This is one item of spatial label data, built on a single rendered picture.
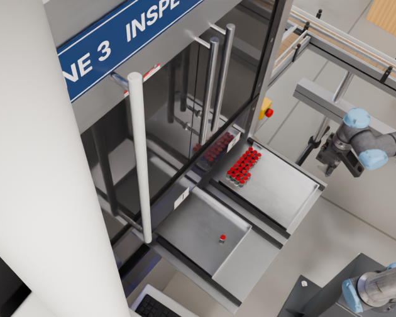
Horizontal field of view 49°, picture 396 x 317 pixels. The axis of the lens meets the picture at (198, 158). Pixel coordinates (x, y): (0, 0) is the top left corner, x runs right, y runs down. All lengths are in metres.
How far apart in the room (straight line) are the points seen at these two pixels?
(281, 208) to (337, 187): 1.25
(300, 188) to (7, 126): 1.79
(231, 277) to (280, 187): 0.46
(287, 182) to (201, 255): 0.50
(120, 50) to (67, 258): 0.57
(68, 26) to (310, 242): 2.34
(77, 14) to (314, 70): 3.09
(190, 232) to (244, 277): 0.27
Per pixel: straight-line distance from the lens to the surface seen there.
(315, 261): 2.78
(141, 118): 0.84
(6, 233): 0.24
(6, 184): 0.20
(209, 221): 1.77
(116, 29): 0.77
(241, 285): 1.70
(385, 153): 1.44
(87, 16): 0.71
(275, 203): 1.85
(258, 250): 1.75
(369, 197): 3.11
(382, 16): 4.23
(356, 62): 2.44
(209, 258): 1.71
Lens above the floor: 2.49
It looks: 57 degrees down
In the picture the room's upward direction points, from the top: 7 degrees clockwise
